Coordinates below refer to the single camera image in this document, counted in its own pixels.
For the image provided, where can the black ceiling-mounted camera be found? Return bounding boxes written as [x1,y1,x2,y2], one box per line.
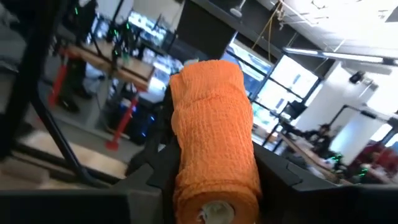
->
[348,70,366,85]

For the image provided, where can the red table leg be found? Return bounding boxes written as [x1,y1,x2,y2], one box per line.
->
[48,63,69,108]
[104,96,139,152]

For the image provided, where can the black monitor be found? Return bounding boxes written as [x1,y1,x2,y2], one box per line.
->
[281,101,308,121]

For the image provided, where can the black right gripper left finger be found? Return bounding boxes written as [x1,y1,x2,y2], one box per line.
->
[126,138,182,224]

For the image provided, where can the yellow hanging rope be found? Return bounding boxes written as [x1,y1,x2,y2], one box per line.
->
[251,2,282,62]

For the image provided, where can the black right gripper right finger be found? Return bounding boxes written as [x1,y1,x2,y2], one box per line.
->
[253,141,357,224]

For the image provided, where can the long ceiling light bar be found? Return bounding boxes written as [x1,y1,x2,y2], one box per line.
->
[282,46,398,66]

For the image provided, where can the black hanging panel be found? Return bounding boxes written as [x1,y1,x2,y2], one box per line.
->
[174,0,237,60]

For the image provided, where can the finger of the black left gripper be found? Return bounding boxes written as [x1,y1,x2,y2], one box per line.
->
[124,83,180,178]

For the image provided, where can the orange elastic bandage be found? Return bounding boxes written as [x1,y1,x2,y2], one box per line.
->
[169,58,262,224]

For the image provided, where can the person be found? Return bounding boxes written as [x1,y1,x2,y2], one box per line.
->
[54,58,94,114]
[306,123,335,156]

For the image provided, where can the wooden workbench red legs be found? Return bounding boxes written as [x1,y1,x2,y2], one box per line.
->
[58,40,156,93]

